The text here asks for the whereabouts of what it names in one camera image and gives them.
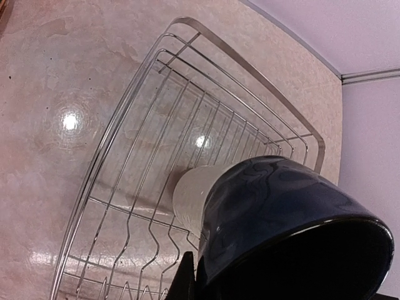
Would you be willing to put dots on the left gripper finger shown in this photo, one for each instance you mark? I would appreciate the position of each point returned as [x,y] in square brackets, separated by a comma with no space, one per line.
[183,284]

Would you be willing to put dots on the dark blue mug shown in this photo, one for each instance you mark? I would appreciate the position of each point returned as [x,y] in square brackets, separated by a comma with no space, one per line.
[275,229]

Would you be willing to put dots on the cream ribbed mug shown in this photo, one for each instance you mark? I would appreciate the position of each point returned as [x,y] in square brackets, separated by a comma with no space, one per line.
[190,194]

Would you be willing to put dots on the metal wire dish rack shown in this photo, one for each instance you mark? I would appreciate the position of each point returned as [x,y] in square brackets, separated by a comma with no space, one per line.
[194,101]

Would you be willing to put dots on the right aluminium frame post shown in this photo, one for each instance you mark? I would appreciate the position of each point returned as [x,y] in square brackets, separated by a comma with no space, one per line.
[368,76]

